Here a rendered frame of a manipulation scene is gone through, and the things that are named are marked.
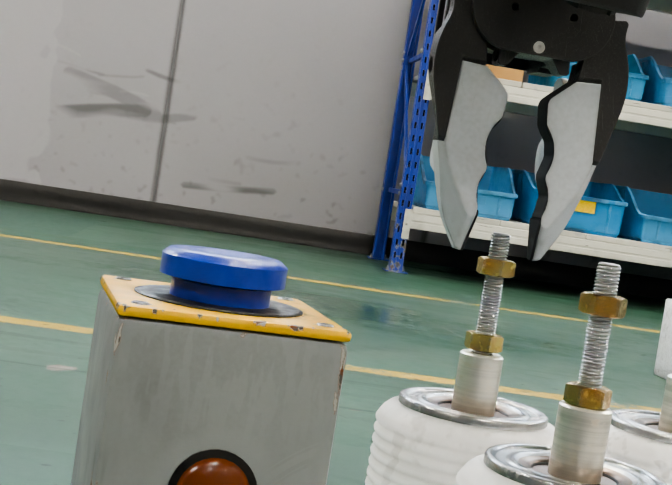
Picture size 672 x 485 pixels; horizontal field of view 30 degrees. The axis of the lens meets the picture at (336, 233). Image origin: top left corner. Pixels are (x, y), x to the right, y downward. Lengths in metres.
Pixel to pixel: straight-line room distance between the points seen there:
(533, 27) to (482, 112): 0.05
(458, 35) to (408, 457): 0.20
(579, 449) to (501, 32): 0.21
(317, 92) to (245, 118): 0.33
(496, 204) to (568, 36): 4.28
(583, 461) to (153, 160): 5.02
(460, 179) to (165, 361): 0.28
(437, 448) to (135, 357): 0.26
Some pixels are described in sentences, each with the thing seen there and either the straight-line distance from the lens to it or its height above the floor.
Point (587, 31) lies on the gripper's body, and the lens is 0.63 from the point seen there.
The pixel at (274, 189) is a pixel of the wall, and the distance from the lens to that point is 5.49.
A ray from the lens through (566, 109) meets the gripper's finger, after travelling 0.63.
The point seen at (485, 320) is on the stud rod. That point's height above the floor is 0.30.
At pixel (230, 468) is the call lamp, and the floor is 0.27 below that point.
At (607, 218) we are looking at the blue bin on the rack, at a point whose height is 0.33.
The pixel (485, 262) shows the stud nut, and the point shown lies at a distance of 0.63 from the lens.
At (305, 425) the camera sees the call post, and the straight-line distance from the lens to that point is 0.38.
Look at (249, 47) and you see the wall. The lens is 5.51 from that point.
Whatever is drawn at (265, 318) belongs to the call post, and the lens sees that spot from 0.38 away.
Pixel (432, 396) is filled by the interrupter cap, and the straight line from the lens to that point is 0.65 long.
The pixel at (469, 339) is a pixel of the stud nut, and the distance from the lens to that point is 0.63.
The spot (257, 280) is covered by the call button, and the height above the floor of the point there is 0.32.
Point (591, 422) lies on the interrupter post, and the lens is 0.52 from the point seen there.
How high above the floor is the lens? 0.36
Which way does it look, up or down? 3 degrees down
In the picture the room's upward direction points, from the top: 9 degrees clockwise
